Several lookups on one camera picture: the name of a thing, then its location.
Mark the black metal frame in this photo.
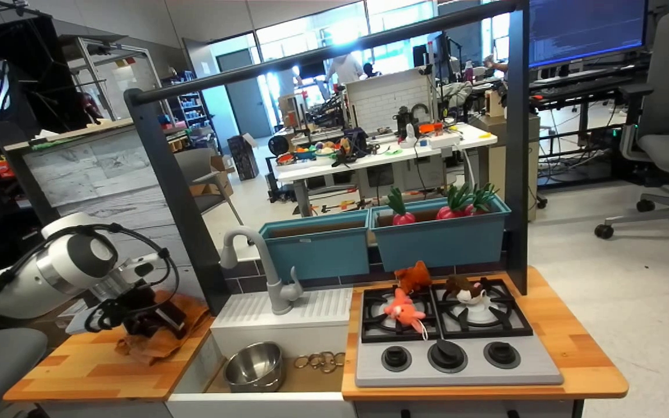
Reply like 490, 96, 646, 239
122, 0, 531, 316

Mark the orange plush doll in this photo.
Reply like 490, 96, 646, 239
395, 261, 431, 299

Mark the left stove knob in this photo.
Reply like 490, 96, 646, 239
381, 347, 410, 371

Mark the teal planter bin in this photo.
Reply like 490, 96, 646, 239
259, 212, 370, 280
365, 197, 511, 271

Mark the silver metal pot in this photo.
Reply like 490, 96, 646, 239
223, 342, 286, 392

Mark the grey toy stove top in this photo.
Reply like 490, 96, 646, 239
354, 278, 561, 388

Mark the blue computer monitor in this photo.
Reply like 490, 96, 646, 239
529, 0, 647, 68

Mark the right stove knob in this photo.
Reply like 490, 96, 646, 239
483, 342, 521, 370

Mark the brown white plush doll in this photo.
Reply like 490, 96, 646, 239
443, 276, 486, 307

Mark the grey wood backsplash panel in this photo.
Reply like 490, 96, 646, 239
22, 126, 202, 297

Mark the right teal planter bin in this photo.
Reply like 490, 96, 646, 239
365, 197, 511, 271

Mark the metal ring set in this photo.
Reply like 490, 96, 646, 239
293, 351, 343, 374

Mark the pink plush doll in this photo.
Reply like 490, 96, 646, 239
385, 289, 426, 336

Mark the orange towel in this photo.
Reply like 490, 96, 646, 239
114, 299, 209, 364

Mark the middle stove knob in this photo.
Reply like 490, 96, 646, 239
426, 338, 466, 374

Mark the left teal planter bin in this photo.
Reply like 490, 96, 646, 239
259, 212, 370, 280

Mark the white toy sink basin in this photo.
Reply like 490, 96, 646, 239
165, 286, 358, 418

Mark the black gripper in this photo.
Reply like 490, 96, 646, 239
100, 289, 188, 336

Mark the stove knob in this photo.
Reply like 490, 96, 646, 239
426, 338, 466, 374
483, 342, 521, 370
381, 347, 410, 371

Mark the white cluttered work table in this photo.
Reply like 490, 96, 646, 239
275, 122, 496, 215

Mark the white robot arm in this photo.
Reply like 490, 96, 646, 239
0, 213, 188, 336

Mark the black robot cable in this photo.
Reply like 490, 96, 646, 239
0, 220, 181, 335

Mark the grey toy faucet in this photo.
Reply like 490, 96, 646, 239
219, 227, 303, 316

